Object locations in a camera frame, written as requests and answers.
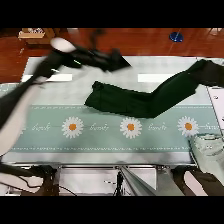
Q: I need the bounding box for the dark green T-shirt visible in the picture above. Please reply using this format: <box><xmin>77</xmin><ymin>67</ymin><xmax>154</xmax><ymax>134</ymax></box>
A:
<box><xmin>84</xmin><ymin>59</ymin><xmax>214</xmax><ymax>120</ymax></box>

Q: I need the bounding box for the pale green garment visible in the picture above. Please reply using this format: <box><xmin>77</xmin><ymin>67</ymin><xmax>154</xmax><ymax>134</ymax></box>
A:
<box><xmin>188</xmin><ymin>133</ymin><xmax>224</xmax><ymax>177</ymax></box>

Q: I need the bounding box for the silver frame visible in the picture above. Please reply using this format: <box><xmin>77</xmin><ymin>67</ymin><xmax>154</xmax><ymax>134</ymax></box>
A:
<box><xmin>0</xmin><ymin>161</ymin><xmax>198</xmax><ymax>197</ymax></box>

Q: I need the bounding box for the blue round disc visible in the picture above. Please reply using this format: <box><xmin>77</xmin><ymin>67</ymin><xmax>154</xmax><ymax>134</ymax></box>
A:
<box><xmin>168</xmin><ymin>31</ymin><xmax>185</xmax><ymax>43</ymax></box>

